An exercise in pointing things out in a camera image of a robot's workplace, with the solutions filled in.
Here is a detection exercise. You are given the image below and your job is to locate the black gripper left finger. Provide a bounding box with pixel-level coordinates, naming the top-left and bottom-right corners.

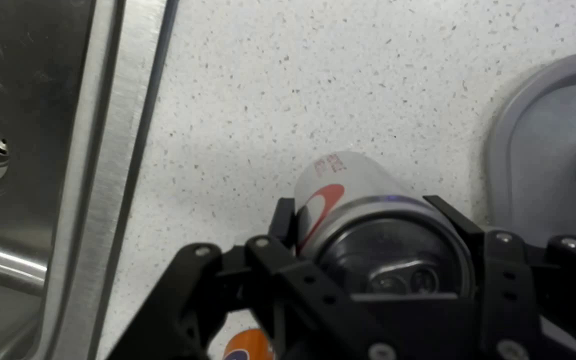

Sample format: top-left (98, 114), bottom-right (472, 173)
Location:
top-left (107, 199), bottom-right (395, 360)

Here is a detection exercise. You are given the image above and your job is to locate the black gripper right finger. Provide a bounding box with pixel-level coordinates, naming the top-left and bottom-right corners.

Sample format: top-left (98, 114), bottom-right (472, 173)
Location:
top-left (428, 197), bottom-right (576, 360)

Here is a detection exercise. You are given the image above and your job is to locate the orange soda can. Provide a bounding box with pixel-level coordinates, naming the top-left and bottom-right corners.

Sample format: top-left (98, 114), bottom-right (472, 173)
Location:
top-left (222, 328), bottom-right (274, 360)

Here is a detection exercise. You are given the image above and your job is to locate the grey soda can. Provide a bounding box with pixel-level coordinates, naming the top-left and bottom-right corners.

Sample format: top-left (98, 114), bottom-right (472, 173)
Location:
top-left (294, 152), bottom-right (473, 298)

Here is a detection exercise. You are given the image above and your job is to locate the grey plastic tray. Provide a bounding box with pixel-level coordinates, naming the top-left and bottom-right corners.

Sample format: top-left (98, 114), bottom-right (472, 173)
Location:
top-left (486, 54), bottom-right (576, 246)

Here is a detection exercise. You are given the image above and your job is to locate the stainless steel sink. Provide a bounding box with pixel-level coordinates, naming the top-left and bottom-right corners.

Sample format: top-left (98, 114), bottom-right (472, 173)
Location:
top-left (0, 0), bottom-right (180, 360)

